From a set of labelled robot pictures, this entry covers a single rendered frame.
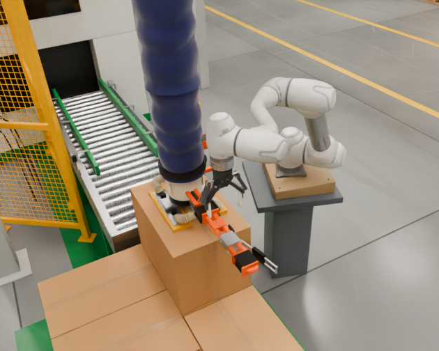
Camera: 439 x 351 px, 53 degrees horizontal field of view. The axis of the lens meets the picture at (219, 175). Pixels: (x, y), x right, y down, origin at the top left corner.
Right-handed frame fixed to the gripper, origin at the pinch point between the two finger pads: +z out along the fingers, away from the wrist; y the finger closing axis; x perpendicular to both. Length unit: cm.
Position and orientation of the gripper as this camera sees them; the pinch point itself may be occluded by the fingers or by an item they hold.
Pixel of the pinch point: (224, 208)
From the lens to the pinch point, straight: 175.4
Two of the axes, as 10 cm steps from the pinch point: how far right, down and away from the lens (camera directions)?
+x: 4.5, 4.9, -7.5
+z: 0.5, 8.2, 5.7
